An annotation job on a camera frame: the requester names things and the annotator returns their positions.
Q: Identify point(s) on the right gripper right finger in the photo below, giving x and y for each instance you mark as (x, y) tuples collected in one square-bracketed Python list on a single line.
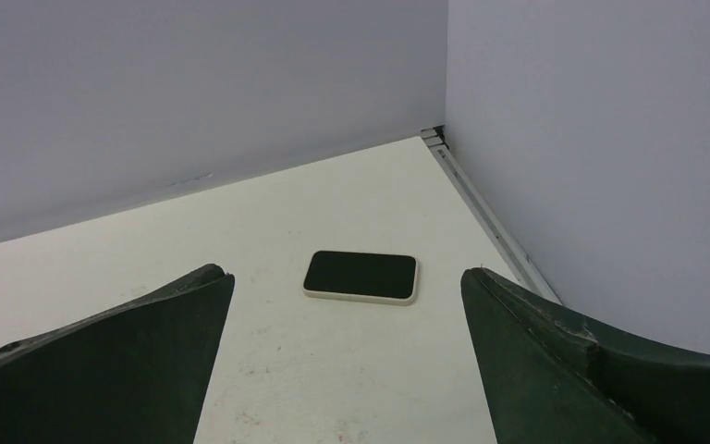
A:
[(553, 375)]

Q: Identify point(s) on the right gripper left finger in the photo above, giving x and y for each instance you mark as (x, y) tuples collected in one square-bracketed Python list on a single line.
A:
[(136, 373)]

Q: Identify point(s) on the aluminium table edge rail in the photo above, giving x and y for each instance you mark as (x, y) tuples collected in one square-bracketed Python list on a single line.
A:
[(519, 262)]

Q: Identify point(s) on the cream-edged spare phone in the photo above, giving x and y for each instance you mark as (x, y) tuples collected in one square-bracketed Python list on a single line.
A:
[(362, 277)]

